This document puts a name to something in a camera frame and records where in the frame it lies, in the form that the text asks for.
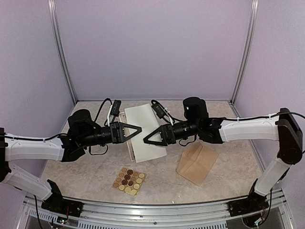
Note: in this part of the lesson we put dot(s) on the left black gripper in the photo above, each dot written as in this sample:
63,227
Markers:
115,126

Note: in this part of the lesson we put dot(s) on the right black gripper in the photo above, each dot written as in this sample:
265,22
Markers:
170,140

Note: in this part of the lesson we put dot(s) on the brown kraft envelope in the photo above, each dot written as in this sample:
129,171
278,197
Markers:
196,162

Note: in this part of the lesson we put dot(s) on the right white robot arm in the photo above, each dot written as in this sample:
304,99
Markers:
280,127

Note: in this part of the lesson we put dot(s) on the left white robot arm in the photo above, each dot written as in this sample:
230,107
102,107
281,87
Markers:
83,132

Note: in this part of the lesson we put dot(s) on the round sticker sheet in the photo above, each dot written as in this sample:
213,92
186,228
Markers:
129,181

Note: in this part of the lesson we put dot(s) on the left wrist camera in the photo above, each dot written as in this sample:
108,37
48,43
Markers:
113,112

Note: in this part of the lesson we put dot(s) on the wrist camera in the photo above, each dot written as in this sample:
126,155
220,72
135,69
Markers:
162,112
113,112

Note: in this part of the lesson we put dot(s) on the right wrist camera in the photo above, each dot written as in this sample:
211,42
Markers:
162,112

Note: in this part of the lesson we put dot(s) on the front aluminium rail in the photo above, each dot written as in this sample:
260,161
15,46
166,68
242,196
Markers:
201,215

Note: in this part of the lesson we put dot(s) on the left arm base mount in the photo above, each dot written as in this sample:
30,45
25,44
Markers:
58,204

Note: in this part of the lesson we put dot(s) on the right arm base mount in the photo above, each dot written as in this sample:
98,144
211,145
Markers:
252,203

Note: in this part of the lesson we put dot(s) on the left aluminium frame post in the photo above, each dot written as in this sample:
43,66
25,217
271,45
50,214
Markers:
60,50

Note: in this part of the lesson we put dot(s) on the aluminium frame post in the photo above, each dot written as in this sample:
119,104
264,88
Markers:
246,51
60,50

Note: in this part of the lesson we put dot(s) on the right aluminium frame post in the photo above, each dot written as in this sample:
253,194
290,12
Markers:
246,51

